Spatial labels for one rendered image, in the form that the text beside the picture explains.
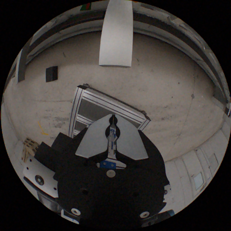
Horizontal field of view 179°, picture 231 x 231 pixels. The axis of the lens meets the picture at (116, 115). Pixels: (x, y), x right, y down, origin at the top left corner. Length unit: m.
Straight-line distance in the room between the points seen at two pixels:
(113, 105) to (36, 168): 0.75
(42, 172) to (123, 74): 0.98
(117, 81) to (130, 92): 0.19
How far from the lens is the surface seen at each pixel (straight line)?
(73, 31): 1.06
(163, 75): 1.10
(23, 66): 0.27
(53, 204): 0.42
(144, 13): 0.38
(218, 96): 2.74
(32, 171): 0.29
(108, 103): 0.77
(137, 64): 0.97
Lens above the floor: 0.94
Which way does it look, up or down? 60 degrees down
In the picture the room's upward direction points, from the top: 180 degrees clockwise
